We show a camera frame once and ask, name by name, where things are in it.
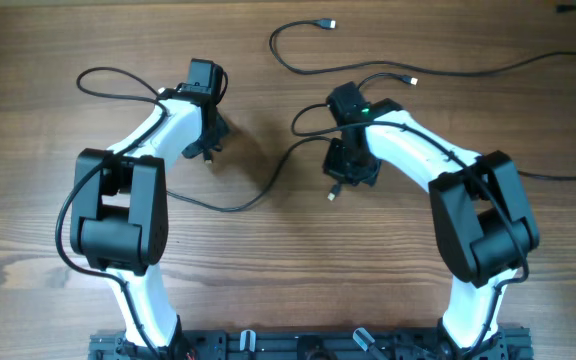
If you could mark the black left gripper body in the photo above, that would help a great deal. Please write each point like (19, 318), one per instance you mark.
(210, 138)

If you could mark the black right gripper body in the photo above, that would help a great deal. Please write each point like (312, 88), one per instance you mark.
(352, 166)

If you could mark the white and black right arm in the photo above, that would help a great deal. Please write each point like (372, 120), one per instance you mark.
(483, 222)

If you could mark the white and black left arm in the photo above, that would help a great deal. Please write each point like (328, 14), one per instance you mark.
(119, 210)

